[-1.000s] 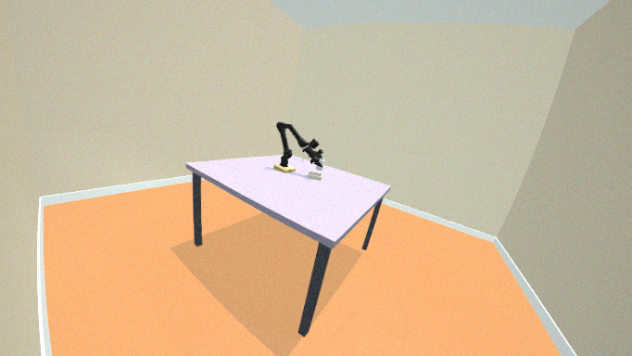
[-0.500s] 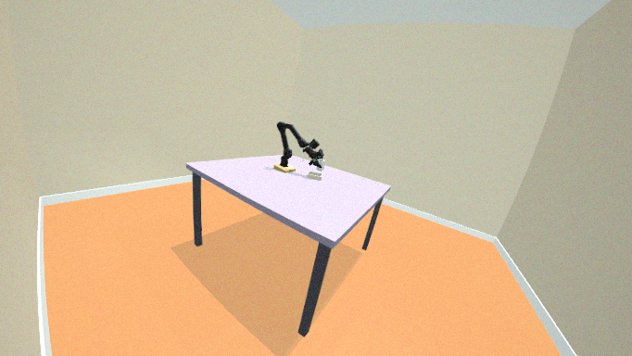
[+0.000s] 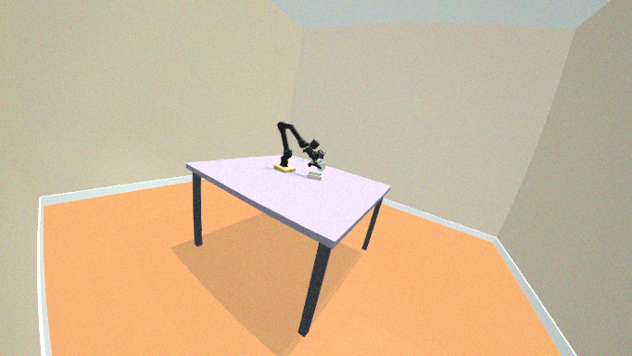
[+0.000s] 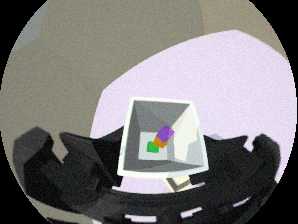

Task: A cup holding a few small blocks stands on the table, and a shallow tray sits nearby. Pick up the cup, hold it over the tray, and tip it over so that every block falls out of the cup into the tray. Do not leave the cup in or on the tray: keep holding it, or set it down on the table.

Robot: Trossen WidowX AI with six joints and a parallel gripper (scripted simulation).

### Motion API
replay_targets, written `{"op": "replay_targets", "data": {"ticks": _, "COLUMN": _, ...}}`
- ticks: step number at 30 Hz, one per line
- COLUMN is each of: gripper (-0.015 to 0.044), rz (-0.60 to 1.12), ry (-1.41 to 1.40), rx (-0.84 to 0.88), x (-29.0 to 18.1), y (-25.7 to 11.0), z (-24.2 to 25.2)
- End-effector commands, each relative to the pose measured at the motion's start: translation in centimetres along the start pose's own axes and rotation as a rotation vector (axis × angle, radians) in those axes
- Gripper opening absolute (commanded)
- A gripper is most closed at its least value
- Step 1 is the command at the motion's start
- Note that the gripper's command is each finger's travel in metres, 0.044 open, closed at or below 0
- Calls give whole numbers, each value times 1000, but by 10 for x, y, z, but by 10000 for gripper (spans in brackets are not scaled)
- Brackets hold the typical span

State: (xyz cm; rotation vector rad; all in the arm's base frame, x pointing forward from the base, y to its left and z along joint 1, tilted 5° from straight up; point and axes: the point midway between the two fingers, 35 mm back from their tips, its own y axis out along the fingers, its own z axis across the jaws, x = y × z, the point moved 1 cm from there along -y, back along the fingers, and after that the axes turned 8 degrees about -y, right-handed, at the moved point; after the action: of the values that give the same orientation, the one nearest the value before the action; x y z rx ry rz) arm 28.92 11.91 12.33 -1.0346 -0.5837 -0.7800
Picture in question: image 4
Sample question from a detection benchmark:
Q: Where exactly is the green block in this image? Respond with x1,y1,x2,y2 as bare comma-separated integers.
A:
146,141,160,152

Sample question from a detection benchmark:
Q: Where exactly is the small purple block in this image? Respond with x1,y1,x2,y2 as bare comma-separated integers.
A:
157,124,174,144

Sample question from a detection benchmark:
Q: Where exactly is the grey open-top square cup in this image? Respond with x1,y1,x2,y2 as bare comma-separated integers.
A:
117,97,209,179

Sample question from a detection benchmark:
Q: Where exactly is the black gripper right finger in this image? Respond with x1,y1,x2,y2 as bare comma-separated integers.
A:
188,135,249,185

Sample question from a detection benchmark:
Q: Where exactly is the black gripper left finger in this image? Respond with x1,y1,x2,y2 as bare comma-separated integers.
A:
60,125,124,186

